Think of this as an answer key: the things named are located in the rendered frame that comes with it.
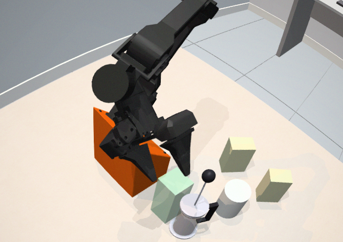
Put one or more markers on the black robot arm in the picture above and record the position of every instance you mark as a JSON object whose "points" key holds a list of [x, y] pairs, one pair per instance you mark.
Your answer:
{"points": [[139, 69]]}

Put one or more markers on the white cylinder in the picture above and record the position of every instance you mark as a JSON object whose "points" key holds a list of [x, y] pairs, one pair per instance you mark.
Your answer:
{"points": [[233, 197]]}

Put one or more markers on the french press coffee maker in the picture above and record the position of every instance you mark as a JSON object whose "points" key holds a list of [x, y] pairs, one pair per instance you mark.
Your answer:
{"points": [[191, 211]]}

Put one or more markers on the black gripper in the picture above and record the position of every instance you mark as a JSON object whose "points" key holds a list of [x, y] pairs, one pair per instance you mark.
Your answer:
{"points": [[175, 130]]}

